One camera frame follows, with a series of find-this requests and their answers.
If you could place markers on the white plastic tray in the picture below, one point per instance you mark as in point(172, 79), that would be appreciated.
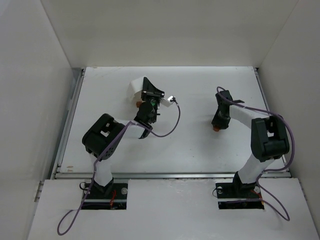
point(135, 88)

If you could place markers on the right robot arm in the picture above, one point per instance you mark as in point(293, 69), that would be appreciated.
point(268, 142)

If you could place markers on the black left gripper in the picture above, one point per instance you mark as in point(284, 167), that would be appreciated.
point(152, 94)

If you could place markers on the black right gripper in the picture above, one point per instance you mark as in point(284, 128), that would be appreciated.
point(222, 110)

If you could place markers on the aluminium table rail left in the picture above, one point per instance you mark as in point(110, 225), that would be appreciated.
point(66, 122)

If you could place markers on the aluminium front rail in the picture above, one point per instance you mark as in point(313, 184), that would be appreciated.
point(194, 175)

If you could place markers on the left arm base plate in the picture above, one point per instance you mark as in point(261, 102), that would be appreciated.
point(112, 197)

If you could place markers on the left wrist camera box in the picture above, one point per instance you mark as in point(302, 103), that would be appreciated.
point(167, 102)

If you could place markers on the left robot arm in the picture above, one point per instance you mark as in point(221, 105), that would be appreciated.
point(104, 136)

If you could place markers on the wooden wedge block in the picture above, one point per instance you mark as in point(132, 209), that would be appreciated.
point(216, 128)

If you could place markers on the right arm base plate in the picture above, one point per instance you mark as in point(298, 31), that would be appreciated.
point(231, 198)

